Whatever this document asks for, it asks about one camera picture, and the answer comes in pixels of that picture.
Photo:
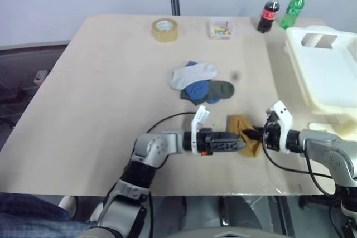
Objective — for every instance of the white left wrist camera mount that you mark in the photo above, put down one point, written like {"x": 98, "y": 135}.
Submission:
{"x": 201, "y": 115}

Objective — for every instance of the cola bottle with red cap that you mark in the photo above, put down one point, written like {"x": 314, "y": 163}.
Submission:
{"x": 267, "y": 13}

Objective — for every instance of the white shoe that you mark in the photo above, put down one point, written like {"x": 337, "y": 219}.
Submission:
{"x": 96, "y": 213}
{"x": 67, "y": 204}

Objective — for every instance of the brown packing tape roll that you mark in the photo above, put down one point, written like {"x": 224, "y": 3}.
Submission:
{"x": 165, "y": 33}

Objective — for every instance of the blue sock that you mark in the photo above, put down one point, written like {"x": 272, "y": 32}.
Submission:
{"x": 198, "y": 90}

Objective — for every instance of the mustard yellow sock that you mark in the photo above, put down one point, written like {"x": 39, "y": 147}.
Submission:
{"x": 237, "y": 123}

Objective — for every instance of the dark green sock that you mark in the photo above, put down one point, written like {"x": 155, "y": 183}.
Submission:
{"x": 221, "y": 89}

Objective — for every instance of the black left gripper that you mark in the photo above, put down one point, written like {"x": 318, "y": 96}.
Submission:
{"x": 207, "y": 143}

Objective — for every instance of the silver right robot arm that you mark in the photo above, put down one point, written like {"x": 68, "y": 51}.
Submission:
{"x": 329, "y": 148}

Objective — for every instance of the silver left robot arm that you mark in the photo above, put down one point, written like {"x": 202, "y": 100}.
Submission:
{"x": 156, "y": 146}

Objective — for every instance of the green bottle with yellow cap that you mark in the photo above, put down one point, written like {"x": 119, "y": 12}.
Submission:
{"x": 293, "y": 10}

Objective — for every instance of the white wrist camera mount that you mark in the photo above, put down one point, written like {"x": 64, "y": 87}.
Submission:
{"x": 283, "y": 121}
{"x": 201, "y": 115}

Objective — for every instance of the brown paper table cover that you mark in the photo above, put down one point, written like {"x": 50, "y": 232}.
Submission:
{"x": 111, "y": 96}

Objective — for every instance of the grey rounded robot torso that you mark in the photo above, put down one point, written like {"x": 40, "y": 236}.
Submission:
{"x": 223, "y": 232}

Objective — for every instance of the white sock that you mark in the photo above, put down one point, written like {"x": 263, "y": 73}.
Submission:
{"x": 192, "y": 75}

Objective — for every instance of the white plastic basket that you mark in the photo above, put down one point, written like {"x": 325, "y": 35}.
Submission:
{"x": 323, "y": 65}

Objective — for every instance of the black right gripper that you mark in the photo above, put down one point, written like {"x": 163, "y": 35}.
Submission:
{"x": 272, "y": 137}

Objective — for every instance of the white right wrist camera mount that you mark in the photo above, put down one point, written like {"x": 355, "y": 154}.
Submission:
{"x": 283, "y": 121}

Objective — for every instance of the blue jeans leg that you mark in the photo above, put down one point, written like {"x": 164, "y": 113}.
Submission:
{"x": 36, "y": 218}

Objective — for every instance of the black furniture beside table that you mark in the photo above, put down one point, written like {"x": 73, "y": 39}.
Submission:
{"x": 25, "y": 76}

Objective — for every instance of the clear box of coloured pins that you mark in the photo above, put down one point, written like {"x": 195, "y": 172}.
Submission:
{"x": 221, "y": 29}

